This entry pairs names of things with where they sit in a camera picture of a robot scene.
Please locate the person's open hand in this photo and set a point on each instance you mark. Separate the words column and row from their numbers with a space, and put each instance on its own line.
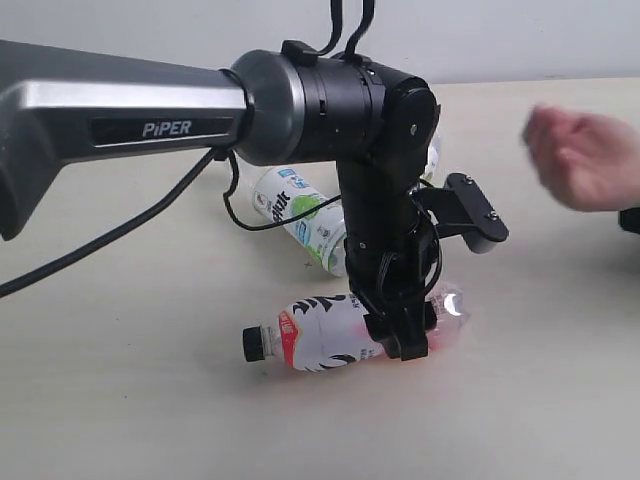
column 587, row 162

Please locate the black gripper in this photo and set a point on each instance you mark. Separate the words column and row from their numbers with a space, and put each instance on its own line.
column 393, row 258

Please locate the green lime label bottle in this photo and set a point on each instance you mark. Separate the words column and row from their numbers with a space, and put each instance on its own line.
column 282, row 194

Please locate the pink peach drink bottle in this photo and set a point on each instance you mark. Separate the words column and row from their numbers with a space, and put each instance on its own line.
column 326, row 332

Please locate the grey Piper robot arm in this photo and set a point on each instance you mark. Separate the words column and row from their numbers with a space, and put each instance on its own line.
column 62, row 106

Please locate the white cartoon label bottle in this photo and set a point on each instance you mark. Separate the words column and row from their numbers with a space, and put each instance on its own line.
column 433, row 157

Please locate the black jacket sleeve forearm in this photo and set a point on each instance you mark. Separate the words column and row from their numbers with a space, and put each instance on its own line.
column 629, row 220

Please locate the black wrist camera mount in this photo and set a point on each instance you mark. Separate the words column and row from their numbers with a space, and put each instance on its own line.
column 461, row 209

